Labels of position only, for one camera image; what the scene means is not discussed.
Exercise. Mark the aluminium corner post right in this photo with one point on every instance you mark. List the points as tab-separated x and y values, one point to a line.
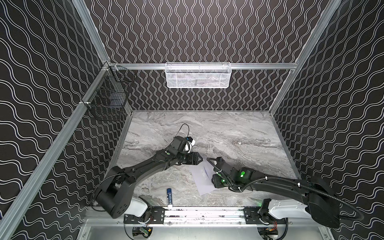
314	37

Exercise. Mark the aluminium back crossbar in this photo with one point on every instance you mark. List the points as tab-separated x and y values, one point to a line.
261	66

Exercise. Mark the white envelope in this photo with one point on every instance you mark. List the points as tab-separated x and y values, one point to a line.
202	175

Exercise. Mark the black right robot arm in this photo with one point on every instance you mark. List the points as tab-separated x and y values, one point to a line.
318	198

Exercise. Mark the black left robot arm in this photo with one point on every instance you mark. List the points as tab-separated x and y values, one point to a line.
115	194

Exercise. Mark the blue white glue stick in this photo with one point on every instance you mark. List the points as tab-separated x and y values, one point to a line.
170	198

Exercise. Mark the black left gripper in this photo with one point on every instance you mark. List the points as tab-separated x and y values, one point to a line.
190	157

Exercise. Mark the black wire basket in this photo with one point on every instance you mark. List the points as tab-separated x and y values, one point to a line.
108	101

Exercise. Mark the aluminium corner post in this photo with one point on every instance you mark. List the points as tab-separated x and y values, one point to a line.
91	29
314	37

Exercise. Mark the aluminium corner post left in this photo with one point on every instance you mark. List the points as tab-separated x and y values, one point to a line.
91	29

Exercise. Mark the aluminium left side rail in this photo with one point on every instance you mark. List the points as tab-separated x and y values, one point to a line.
27	194

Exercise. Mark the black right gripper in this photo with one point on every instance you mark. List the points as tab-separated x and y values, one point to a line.
220	173

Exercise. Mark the white wire mesh basket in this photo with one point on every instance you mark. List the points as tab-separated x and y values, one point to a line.
196	75

